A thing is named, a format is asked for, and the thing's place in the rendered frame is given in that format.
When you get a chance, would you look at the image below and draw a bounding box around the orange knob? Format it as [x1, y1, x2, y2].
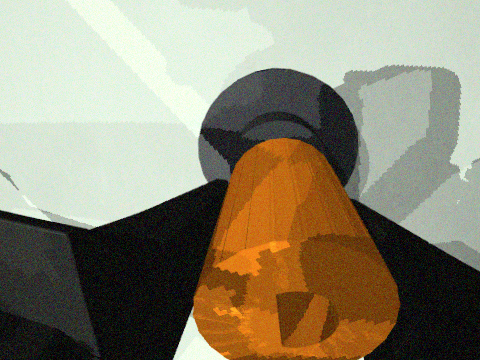
[192, 137, 401, 360]

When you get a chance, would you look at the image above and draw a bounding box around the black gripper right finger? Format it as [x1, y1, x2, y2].
[349, 197, 480, 360]

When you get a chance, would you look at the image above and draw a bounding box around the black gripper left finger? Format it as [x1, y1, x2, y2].
[0, 179, 228, 360]

